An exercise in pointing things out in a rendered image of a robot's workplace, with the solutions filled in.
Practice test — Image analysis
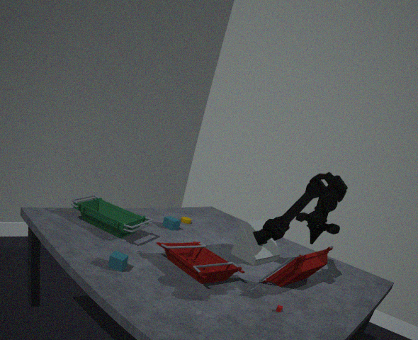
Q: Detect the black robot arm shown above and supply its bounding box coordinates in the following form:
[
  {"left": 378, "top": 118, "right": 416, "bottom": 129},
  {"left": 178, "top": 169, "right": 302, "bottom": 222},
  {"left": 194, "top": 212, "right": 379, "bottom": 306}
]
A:
[{"left": 253, "top": 173, "right": 348, "bottom": 245}]

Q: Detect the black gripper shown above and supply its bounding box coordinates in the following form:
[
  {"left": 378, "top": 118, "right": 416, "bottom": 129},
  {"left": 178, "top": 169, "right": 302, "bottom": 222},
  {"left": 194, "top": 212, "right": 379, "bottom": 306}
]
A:
[{"left": 296, "top": 204, "right": 340, "bottom": 244}]

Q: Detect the teal cube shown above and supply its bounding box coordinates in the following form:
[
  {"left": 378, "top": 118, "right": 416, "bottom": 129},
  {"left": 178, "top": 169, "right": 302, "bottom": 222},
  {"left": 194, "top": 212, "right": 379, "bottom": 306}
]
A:
[
  {"left": 162, "top": 216, "right": 181, "bottom": 230},
  {"left": 108, "top": 250, "right": 129, "bottom": 272}
]

